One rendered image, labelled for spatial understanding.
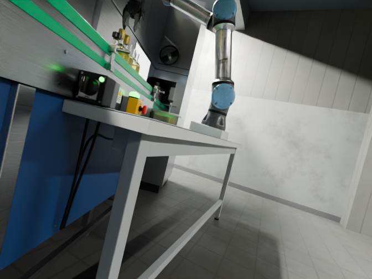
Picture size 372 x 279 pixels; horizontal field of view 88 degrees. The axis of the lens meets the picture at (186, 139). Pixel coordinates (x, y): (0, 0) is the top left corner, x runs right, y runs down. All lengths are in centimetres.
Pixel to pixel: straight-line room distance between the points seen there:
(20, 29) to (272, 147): 333
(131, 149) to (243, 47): 364
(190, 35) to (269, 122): 196
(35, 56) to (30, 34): 4
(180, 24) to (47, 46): 198
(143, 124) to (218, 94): 63
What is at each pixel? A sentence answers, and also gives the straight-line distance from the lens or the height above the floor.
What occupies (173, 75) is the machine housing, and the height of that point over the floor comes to 130.
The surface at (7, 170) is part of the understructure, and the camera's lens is 53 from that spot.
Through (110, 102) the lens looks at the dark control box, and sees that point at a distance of 60.
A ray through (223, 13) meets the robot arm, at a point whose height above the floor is 133.
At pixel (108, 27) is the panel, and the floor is 119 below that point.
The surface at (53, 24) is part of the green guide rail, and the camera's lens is 57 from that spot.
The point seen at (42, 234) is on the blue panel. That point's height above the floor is 36.
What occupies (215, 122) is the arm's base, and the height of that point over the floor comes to 83.
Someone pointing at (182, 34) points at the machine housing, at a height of 175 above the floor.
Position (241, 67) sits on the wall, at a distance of 383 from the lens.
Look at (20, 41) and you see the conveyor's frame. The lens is 49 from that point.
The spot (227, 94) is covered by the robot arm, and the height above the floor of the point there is 97.
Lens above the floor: 74
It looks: 2 degrees down
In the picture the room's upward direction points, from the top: 14 degrees clockwise
